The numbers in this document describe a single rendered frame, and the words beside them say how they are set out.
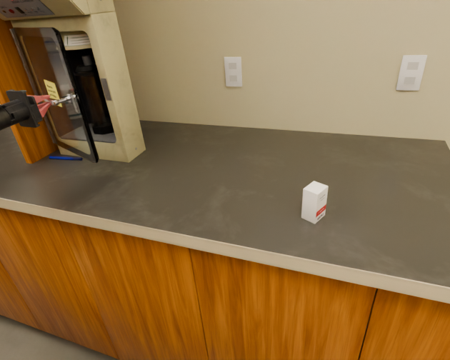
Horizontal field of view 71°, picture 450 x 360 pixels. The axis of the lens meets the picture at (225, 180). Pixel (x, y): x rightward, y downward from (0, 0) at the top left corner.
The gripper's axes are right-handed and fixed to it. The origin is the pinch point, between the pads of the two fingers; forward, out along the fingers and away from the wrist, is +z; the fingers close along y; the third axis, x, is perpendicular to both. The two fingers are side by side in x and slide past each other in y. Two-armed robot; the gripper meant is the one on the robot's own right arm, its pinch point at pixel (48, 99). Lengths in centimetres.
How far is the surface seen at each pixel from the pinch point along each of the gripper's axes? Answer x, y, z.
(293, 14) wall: -62, 15, 56
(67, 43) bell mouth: 0.4, 13.5, 14.0
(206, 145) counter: -35, -26, 32
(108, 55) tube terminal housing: -13.2, 9.6, 15.2
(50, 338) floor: 42, -120, -14
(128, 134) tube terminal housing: -13.2, -16.5, 15.4
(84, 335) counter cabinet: 11, -99, -15
